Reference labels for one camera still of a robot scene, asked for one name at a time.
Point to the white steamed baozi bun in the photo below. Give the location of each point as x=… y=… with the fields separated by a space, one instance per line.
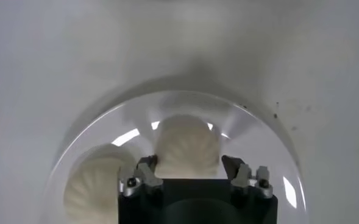
x=94 y=185
x=186 y=146

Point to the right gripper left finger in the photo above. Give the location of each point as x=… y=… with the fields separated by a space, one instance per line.
x=145 y=176

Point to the white round plate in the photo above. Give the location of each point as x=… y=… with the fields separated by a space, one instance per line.
x=258 y=158

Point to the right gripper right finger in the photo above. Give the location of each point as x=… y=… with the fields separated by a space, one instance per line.
x=243 y=176

